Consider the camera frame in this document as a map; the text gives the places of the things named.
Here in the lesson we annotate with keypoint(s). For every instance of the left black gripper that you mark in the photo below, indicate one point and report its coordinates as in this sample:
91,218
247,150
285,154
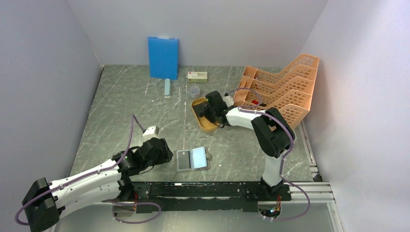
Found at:
166,153

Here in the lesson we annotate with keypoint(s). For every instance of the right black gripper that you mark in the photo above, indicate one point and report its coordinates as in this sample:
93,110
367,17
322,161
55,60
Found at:
210,118

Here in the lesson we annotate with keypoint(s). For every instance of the yellow oval tray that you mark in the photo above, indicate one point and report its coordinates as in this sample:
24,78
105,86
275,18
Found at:
204,124

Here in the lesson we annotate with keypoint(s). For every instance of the beige card holder wallet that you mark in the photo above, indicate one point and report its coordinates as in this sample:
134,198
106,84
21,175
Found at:
200,159

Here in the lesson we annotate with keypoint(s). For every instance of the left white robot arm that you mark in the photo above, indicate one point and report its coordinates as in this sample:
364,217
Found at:
46,202

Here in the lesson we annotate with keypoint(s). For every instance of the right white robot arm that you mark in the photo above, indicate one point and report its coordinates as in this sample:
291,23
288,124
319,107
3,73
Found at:
274,135

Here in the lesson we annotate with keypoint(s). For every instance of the small clear round container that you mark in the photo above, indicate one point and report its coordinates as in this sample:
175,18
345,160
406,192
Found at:
194,92

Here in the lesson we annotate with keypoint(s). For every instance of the small white red box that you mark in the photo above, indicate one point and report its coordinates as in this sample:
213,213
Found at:
197,77

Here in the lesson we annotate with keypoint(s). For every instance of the red black item in organizer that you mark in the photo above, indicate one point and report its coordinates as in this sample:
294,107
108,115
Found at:
257,103

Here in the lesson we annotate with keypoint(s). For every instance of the light blue eraser bar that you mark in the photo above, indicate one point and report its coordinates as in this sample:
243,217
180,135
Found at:
167,88

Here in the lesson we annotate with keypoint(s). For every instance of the blue board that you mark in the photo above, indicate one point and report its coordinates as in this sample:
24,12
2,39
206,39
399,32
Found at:
163,57

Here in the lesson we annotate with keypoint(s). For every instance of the orange plastic file organizer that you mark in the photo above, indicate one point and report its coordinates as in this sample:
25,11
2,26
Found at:
290,91

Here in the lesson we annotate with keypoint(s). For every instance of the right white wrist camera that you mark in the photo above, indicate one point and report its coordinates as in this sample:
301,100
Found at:
229,101

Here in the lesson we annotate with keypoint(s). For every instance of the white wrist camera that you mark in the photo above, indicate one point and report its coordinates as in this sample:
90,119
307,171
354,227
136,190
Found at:
151,132
229,101

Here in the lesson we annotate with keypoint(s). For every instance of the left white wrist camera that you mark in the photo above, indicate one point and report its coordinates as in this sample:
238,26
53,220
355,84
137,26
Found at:
151,132

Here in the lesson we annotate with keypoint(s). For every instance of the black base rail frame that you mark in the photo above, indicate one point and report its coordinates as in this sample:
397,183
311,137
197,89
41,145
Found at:
192,196

